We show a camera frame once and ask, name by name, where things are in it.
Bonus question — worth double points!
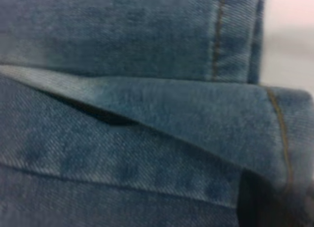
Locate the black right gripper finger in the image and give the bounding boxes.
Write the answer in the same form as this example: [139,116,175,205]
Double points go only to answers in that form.
[237,171,314,227]

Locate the blue denim shorts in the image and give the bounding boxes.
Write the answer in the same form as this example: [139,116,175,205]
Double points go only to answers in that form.
[0,0,314,227]

